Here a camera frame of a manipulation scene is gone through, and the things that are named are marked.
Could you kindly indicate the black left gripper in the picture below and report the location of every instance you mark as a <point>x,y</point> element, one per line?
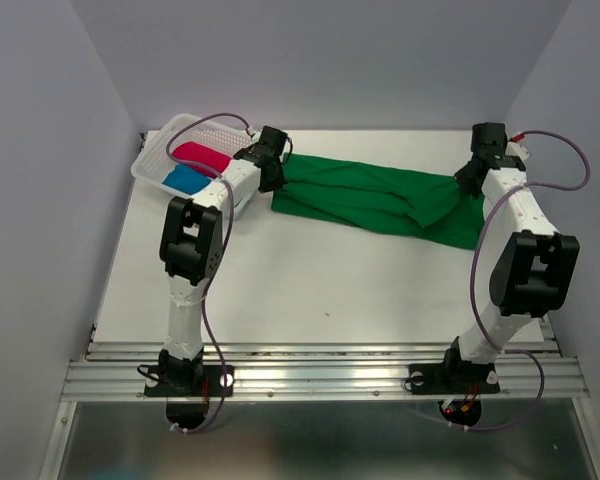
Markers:
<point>277,182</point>

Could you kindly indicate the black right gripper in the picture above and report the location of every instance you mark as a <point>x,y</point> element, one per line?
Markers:
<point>463,180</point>

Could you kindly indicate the green t shirt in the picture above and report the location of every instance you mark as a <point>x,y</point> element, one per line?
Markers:
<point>382,200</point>

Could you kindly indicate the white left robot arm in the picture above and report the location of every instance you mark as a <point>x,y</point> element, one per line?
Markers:
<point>194,238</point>

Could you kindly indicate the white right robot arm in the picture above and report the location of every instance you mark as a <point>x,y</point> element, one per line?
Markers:
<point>534,266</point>

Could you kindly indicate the white perforated plastic basket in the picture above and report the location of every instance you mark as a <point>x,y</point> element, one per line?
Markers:
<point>235,185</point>

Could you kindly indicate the rolled red t shirt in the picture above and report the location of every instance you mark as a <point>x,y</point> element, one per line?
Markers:
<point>203,159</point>

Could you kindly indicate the rolled blue t shirt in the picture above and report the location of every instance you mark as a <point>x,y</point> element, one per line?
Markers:
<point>186,180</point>

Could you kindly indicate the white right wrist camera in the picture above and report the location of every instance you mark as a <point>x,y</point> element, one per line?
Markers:
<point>517,149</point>

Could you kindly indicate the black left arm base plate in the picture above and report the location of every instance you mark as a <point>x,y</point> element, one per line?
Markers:
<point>212,381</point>

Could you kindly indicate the aluminium frame rail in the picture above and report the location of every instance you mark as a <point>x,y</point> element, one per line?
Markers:
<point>316,372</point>

